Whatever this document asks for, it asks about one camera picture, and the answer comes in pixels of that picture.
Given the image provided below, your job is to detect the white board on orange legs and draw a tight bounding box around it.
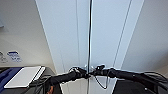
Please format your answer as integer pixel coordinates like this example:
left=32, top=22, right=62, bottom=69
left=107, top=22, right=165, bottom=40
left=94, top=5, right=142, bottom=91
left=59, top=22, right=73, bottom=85
left=3, top=65, right=46, bottom=90

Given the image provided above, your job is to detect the white wardrobe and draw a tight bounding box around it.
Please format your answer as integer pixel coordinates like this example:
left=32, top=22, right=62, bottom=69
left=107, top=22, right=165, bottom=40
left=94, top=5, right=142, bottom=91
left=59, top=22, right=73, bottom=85
left=34, top=0, right=146, bottom=94

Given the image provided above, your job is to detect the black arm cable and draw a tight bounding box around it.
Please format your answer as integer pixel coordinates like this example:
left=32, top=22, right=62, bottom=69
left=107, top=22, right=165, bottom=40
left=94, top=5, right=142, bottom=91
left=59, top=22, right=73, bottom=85
left=93, top=74, right=111, bottom=91

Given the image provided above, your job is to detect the blue and white wall label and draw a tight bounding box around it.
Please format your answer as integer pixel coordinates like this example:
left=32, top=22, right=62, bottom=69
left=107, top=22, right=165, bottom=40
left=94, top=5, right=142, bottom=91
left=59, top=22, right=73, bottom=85
left=7, top=50, right=22, bottom=64

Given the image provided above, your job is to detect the grey and white wall label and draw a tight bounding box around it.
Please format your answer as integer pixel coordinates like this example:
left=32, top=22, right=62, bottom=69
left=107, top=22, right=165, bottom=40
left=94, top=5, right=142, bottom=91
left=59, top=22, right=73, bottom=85
left=0, top=51, right=8, bottom=64

